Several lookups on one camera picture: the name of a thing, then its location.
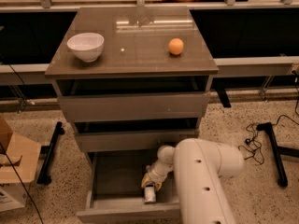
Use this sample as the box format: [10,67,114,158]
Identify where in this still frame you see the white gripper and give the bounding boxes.
[141,161,170,191]

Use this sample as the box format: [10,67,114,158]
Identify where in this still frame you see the clear plastic water bottle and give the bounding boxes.
[144,185,156,204]

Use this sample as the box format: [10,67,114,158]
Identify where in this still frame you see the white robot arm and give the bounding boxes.
[141,138,244,224]

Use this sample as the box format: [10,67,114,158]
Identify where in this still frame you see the grey bottom drawer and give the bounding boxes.
[77,149,180,224]

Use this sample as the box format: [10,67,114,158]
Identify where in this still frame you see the grey drawer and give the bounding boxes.
[55,79,210,122]
[77,149,180,224]
[75,118,199,152]

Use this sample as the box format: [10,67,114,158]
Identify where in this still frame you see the grey middle drawer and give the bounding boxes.
[75,118,199,152]

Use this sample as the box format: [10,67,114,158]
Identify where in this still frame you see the grey drawer cabinet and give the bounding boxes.
[44,6,220,170]

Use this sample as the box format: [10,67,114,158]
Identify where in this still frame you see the grey top drawer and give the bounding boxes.
[55,79,210,122]

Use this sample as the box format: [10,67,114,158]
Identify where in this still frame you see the black left stand foot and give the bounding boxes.
[36,121,64,185]

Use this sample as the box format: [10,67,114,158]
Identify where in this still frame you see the black stand foot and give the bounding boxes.
[256,122,299,188]
[36,121,64,185]

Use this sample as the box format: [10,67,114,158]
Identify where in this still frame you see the black right stand foot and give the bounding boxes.
[256,122,299,188]

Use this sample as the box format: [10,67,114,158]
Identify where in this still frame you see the cardboard box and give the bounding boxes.
[0,116,41,212]

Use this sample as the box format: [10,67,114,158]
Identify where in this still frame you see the orange fruit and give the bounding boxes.
[168,38,184,55]

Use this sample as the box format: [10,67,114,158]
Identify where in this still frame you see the grey metal railing beam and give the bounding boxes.
[0,56,299,86]

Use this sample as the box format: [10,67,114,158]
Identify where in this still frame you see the white ceramic bowl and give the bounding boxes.
[67,33,105,63]

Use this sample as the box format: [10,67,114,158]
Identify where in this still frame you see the tangled black cable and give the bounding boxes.
[237,123,265,166]

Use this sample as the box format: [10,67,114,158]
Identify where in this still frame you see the black cable at left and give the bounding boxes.
[0,54,45,224]

